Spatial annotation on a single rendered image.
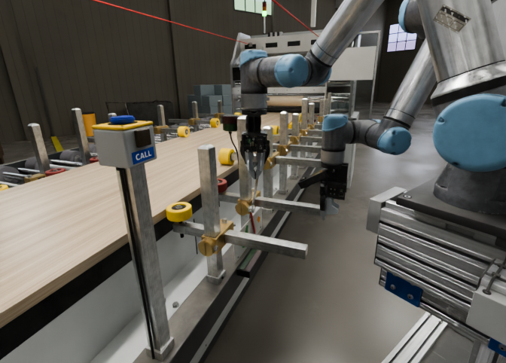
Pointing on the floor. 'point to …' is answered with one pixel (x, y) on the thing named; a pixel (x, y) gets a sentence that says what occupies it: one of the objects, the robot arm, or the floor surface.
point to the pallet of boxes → (203, 93)
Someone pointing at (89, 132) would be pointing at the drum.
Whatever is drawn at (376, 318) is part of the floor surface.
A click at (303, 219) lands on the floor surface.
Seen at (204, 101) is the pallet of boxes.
